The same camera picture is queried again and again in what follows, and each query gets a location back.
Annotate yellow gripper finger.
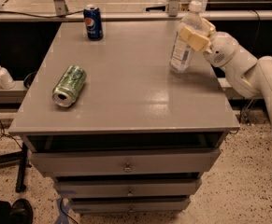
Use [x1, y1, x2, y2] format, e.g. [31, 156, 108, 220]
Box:
[202, 18, 216, 36]
[179, 26, 210, 52]

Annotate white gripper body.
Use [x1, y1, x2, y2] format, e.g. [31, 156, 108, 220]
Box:
[204, 32, 239, 67]

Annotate clear plastic bottle blue label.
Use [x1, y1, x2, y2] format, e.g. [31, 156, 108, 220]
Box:
[169, 1, 202, 73]

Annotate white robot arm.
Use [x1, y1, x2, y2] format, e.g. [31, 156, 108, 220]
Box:
[178, 18, 272, 126]

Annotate white pump dispenser bottle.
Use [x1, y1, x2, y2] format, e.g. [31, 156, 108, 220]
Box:
[0, 65, 15, 90]

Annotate blue Pepsi can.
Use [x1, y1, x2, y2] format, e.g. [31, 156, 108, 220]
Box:
[83, 5, 104, 40]

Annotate grey drawer cabinet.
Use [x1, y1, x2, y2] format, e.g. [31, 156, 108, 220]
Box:
[10, 21, 238, 202]

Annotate green soda can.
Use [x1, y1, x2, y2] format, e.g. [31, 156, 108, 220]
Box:
[52, 65, 87, 107]

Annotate grey middle drawer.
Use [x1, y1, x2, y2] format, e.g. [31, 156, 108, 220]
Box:
[54, 178, 202, 198]

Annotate grey drawer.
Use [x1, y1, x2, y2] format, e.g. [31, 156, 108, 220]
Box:
[70, 198, 190, 213]
[30, 148, 221, 176]
[54, 178, 202, 198]

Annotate grey upper drawer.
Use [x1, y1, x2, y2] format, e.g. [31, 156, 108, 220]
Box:
[30, 148, 221, 176]

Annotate grey lower drawer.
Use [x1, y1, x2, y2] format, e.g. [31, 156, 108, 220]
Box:
[70, 198, 190, 213]

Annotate black stand leg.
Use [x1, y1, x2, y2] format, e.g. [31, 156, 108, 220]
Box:
[0, 144, 30, 193]

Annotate black shoe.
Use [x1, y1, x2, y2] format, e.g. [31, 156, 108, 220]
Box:
[0, 199, 33, 224]

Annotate metal frame rail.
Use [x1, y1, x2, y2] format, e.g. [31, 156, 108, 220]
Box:
[0, 10, 272, 22]

